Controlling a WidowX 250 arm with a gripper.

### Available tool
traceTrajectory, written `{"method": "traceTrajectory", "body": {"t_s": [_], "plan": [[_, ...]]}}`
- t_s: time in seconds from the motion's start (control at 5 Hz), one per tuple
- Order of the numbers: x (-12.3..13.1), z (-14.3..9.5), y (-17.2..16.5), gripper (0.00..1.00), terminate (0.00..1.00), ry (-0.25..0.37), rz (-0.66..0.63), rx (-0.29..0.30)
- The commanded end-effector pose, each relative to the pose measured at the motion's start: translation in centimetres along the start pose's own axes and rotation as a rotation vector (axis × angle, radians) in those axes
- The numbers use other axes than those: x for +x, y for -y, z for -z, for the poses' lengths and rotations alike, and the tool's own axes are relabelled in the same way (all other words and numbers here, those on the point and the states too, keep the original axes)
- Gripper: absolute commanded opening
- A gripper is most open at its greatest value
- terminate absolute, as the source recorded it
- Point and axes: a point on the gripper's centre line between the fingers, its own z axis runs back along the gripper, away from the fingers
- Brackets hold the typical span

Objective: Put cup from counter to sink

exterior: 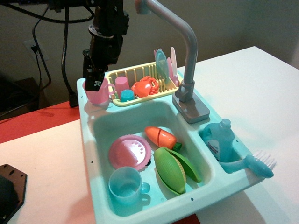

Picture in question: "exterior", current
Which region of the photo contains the small teal toy cup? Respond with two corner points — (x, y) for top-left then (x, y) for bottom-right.
(121, 89), (135, 103)

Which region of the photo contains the grey toy faucet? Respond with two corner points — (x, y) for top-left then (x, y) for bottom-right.
(135, 0), (210, 124)

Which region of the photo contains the yellow dish rack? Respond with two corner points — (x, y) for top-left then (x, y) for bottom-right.
(105, 62), (183, 107)

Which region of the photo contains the teal toy plate in rack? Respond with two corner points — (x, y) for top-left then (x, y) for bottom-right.
(154, 49), (169, 80)

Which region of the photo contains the blue dish brush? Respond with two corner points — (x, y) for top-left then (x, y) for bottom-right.
(219, 151), (277, 179)

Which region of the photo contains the light blue toy mug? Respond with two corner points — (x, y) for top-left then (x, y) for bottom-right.
(108, 167), (150, 205)

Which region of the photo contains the pink toy plate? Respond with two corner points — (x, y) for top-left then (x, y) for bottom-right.
(108, 134), (151, 171)

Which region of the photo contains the white wall outlet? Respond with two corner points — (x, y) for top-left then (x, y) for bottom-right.
(23, 39), (49, 62)

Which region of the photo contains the pink toy utensil in rack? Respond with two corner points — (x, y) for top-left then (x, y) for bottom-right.
(170, 47), (179, 87)

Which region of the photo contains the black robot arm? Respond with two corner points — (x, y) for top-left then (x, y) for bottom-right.
(49, 0), (129, 91)

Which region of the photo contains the pink toy cup with handle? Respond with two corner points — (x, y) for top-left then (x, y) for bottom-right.
(85, 78), (115, 104)

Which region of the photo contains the green toy corn cob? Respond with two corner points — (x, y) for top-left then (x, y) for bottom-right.
(154, 147), (201, 195)

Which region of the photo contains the black gooseneck cable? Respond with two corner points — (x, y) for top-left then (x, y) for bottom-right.
(61, 7), (79, 108)

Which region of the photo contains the orange toy crab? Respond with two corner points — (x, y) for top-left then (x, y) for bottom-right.
(131, 76), (159, 98)

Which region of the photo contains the blue toy soap bottle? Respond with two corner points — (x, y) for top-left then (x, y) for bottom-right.
(200, 119), (235, 162)

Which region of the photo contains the teal toy sink unit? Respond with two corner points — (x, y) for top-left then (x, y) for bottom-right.
(77, 78), (263, 224)

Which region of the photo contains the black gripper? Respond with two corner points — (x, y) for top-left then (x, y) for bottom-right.
(83, 35), (123, 91)

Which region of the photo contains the pink toy tumbler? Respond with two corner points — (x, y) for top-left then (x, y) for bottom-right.
(115, 76), (129, 100)

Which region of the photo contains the orange toy carrot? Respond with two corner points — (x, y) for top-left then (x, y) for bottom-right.
(144, 126), (182, 152)

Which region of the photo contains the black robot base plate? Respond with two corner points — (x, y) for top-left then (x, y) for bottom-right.
(0, 164), (28, 224)

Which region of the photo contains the black power cable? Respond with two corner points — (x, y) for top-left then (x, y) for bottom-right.
(31, 6), (52, 108)

